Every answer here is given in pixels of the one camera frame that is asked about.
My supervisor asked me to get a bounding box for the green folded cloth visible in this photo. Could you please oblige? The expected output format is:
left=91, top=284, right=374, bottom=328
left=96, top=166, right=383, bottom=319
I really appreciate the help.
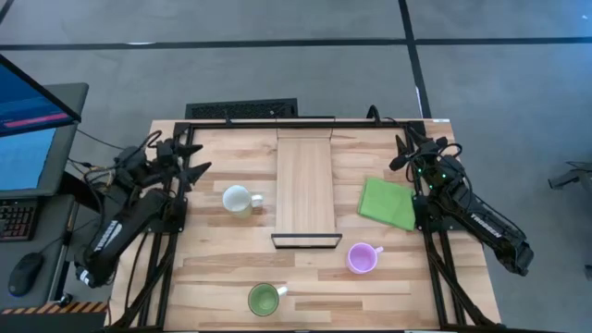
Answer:
left=356, top=177, right=417, bottom=232

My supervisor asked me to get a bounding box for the black computer mouse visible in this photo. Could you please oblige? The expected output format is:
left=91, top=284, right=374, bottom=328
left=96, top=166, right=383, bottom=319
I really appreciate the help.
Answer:
left=7, top=252, right=45, bottom=298

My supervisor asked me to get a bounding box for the black metal table frame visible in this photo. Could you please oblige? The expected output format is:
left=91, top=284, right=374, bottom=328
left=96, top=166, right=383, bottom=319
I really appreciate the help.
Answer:
left=108, top=117, right=503, bottom=332

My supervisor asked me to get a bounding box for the black cable bundle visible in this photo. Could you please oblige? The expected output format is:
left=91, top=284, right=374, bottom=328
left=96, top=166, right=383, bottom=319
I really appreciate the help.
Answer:
left=68, top=129, right=163, bottom=204

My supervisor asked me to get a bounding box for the grey side desk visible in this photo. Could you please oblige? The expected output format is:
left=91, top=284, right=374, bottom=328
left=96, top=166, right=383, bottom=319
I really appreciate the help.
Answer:
left=0, top=193, right=78, bottom=311

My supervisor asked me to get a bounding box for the black backlit keyboard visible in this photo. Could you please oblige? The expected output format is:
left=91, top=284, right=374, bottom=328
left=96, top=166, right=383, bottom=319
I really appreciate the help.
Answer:
left=0, top=197, right=39, bottom=242

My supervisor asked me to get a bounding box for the black-framed computer monitor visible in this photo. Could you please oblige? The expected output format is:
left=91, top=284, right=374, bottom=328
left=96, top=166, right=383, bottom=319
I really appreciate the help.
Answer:
left=0, top=54, right=83, bottom=139

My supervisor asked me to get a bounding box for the wooden shelf with black legs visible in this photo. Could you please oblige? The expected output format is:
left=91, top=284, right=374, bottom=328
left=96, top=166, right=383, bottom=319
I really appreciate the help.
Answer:
left=270, top=128, right=344, bottom=250

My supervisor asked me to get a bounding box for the pink plastic cup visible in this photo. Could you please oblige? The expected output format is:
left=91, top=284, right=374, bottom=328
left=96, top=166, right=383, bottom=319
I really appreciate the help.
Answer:
left=345, top=242, right=385, bottom=276

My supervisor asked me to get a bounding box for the black floor stand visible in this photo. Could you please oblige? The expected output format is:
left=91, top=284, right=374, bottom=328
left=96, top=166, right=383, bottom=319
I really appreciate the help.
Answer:
left=548, top=160, right=592, bottom=191

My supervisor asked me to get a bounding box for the tall pale yellow mug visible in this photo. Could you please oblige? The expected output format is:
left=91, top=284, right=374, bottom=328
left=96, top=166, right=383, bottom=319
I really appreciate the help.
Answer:
left=221, top=184, right=265, bottom=219

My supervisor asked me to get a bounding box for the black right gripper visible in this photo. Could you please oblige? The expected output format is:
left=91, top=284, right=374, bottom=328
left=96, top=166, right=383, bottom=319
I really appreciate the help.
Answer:
left=388, top=134, right=457, bottom=189

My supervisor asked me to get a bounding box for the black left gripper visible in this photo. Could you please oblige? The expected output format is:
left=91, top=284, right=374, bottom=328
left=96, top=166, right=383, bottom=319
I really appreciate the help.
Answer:
left=154, top=138, right=213, bottom=186

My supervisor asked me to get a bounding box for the black floor vent grille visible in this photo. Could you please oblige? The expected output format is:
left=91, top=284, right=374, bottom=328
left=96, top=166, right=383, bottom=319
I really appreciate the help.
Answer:
left=184, top=97, right=300, bottom=120

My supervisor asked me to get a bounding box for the grey-framed computer monitor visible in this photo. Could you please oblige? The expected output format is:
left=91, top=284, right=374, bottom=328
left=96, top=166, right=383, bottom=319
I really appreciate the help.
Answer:
left=0, top=82, right=90, bottom=200

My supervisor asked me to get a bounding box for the green ribbed mug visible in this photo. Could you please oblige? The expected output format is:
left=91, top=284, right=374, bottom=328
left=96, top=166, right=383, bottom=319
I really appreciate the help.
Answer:
left=247, top=282, right=289, bottom=318

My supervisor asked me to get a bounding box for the hazard-striped black case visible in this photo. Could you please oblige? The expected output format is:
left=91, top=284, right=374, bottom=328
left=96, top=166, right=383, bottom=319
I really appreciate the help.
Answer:
left=0, top=301, right=110, bottom=333

